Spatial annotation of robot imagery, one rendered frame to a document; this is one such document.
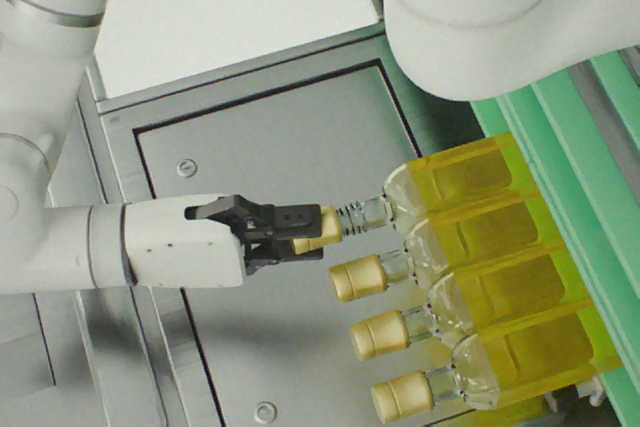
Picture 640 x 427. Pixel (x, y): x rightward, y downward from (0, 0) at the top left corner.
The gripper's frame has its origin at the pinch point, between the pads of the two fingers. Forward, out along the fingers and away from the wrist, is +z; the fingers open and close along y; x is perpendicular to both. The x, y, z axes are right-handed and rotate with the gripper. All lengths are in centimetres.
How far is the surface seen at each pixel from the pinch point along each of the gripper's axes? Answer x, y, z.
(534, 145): 3.9, 6.0, 20.9
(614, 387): -15.1, -3.7, 26.2
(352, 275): -5.2, 1.4, 4.4
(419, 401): -16.7, 0.6, 9.1
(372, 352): -12.1, 0.5, 5.5
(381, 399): -16.5, 1.1, 5.9
